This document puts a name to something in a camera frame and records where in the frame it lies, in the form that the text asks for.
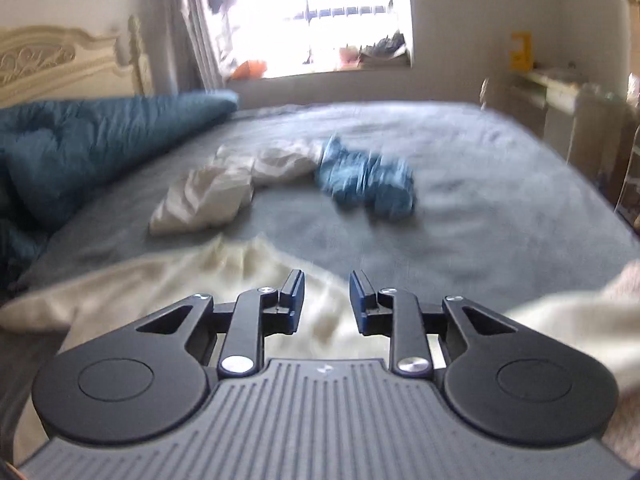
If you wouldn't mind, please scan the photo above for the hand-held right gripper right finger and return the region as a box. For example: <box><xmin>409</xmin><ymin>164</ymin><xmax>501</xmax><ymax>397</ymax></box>
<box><xmin>348</xmin><ymin>270</ymin><xmax>518</xmax><ymax>377</ymax></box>

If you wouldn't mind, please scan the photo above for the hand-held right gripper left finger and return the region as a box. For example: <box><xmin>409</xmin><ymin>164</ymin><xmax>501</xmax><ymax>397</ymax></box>
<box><xmin>136</xmin><ymin>269</ymin><xmax>306</xmax><ymax>377</ymax></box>

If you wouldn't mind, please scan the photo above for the cream fuzzy sweater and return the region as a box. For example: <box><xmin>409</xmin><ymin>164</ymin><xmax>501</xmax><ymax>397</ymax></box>
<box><xmin>0</xmin><ymin>237</ymin><xmax>640</xmax><ymax>411</ymax></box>

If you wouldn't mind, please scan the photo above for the box of dark clothes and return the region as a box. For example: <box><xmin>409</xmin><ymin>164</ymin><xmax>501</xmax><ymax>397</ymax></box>
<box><xmin>357</xmin><ymin>32</ymin><xmax>411</xmax><ymax>67</ymax></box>

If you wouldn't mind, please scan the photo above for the crumpled blue garment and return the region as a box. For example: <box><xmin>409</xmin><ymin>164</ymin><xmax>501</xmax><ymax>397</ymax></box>
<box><xmin>314</xmin><ymin>135</ymin><xmax>417</xmax><ymax>221</ymax></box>

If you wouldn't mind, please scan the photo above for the crumpled white shirt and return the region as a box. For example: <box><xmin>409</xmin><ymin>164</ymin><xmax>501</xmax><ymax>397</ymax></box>
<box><xmin>149</xmin><ymin>140</ymin><xmax>326</xmax><ymax>236</ymax></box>

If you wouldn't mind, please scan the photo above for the bed with grey sheet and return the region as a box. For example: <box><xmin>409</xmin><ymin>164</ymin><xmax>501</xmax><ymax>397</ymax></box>
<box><xmin>0</xmin><ymin>101</ymin><xmax>640</xmax><ymax>466</ymax></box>

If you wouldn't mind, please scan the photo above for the orange bag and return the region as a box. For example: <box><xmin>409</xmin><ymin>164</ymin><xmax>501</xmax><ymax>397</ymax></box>
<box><xmin>230</xmin><ymin>60</ymin><xmax>268</xmax><ymax>81</ymax></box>

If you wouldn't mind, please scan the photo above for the teal duvet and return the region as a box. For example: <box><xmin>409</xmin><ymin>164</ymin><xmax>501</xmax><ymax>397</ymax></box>
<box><xmin>0</xmin><ymin>90</ymin><xmax>240</xmax><ymax>291</ymax></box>

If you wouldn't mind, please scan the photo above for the grey curtain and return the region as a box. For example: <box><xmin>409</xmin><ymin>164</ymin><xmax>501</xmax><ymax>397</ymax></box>
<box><xmin>167</xmin><ymin>0</ymin><xmax>236</xmax><ymax>93</ymax></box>

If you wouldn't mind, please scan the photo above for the white desk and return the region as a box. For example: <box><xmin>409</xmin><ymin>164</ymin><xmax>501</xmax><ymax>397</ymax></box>
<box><xmin>510</xmin><ymin>67</ymin><xmax>631</xmax><ymax>171</ymax></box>

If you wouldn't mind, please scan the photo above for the window with metal grille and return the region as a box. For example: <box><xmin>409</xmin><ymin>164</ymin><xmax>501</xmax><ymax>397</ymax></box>
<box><xmin>220</xmin><ymin>0</ymin><xmax>413</xmax><ymax>80</ymax></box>

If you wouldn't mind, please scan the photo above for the yellow box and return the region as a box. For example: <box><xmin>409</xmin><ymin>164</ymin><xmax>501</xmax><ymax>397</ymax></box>
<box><xmin>510</xmin><ymin>32</ymin><xmax>533</xmax><ymax>72</ymax></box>

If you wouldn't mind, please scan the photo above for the cream carved headboard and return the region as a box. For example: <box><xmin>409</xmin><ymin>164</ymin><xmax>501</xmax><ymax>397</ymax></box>
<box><xmin>0</xmin><ymin>15</ymin><xmax>153</xmax><ymax>108</ymax></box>

